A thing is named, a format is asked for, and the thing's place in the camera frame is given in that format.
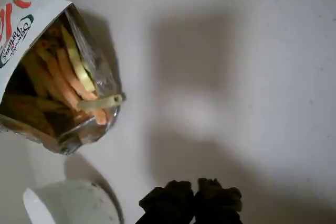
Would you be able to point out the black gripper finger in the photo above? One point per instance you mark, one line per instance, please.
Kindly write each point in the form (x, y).
(168, 205)
(218, 205)

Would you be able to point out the veggie straw packet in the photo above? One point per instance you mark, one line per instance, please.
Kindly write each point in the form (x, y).
(34, 77)

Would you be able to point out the pale yellow veggie straw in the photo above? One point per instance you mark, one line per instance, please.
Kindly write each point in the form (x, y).
(77, 58)

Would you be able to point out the long orange veggie straw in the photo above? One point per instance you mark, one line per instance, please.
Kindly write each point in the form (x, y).
(71, 77)

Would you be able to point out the white ceramic bowl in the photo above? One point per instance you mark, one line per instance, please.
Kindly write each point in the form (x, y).
(73, 203)

